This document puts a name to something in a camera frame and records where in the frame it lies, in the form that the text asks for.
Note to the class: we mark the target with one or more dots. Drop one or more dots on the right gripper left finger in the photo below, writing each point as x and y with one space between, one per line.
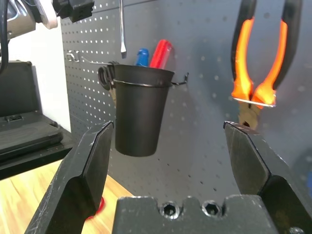
80 175

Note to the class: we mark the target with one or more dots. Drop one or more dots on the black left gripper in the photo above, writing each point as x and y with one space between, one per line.
73 9

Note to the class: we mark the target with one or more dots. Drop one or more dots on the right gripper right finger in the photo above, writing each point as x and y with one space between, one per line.
256 165

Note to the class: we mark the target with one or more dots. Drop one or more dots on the orange black screwdriver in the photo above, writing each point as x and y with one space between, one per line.
122 29

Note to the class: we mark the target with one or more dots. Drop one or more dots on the orange black pliers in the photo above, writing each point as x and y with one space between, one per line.
243 61

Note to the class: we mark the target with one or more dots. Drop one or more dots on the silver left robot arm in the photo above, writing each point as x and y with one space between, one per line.
19 22

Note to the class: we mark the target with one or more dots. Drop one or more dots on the grey metal pegboard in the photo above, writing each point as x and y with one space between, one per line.
195 36

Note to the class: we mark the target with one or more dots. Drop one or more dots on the black side table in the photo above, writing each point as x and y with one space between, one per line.
36 165

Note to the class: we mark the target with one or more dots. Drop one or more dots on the silver scissors peg hook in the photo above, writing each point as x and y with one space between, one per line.
73 56

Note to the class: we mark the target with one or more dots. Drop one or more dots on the open black tool case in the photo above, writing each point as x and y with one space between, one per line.
24 136

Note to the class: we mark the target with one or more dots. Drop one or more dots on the black plastic cup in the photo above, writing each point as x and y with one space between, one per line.
139 117

